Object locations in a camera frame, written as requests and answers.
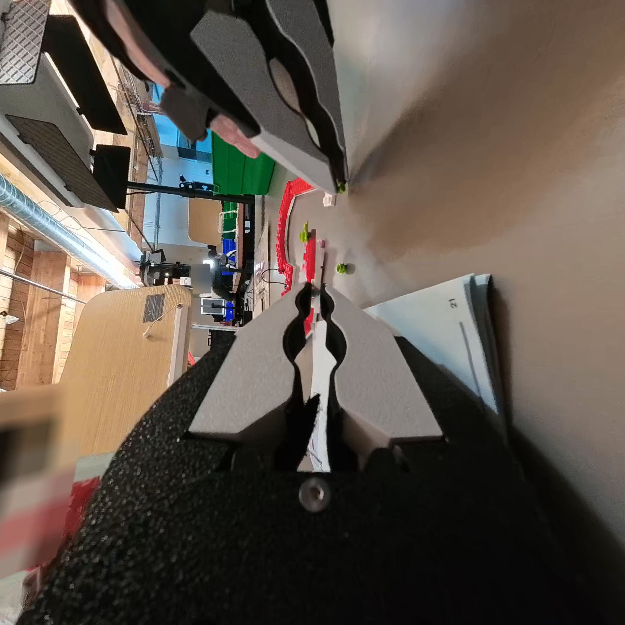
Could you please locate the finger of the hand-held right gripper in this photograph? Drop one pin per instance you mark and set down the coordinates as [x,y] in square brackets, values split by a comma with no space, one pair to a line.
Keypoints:
[239,68]
[312,49]

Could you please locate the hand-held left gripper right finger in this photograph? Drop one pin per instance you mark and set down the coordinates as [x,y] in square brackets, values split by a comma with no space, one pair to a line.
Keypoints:
[381,385]

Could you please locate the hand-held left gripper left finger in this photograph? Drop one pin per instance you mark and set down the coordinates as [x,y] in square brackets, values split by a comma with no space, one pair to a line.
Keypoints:
[254,371]

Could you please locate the white lego plate assembly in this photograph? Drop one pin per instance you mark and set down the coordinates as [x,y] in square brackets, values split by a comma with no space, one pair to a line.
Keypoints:
[320,371]

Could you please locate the lego instruction booklet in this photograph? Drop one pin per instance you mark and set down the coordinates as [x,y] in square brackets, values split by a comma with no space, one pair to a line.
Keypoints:
[425,322]

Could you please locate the lime lego plant piece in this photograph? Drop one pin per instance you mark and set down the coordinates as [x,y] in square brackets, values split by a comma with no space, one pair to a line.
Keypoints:
[305,235]

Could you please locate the small white lego brick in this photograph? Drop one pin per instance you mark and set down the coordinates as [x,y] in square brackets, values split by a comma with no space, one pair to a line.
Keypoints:
[328,198]

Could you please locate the person's right hand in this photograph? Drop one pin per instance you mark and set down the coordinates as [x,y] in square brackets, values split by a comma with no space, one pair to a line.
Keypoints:
[234,134]

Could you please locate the black hanging panel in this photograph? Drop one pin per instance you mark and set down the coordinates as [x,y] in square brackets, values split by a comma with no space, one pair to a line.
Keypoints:
[83,73]

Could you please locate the dark plaque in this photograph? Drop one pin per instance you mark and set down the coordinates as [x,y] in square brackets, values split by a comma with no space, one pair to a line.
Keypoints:
[154,308]

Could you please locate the blue storage bin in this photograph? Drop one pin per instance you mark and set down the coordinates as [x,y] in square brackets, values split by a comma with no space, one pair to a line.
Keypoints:
[229,246]

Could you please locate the wooden desk panel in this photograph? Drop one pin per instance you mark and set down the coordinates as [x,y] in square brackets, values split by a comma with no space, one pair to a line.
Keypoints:
[205,222]
[122,366]

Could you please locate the green storage bin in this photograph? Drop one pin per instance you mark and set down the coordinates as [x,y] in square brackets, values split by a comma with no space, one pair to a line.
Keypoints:
[228,219]

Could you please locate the grey diamond-pattern panel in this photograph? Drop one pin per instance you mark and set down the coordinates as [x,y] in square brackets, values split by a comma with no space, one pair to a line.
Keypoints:
[22,39]

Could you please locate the black monitor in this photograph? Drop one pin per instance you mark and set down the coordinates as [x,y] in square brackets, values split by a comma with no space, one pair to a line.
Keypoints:
[111,176]

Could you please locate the dark patterned hanging panel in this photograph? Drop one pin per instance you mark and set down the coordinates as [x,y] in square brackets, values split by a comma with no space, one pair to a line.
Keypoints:
[63,161]

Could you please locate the red lego wall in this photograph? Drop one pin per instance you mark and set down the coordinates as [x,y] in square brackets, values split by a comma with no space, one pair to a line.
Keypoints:
[283,229]

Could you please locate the silver ventilation duct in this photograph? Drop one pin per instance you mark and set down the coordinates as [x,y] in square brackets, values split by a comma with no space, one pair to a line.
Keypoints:
[39,210]

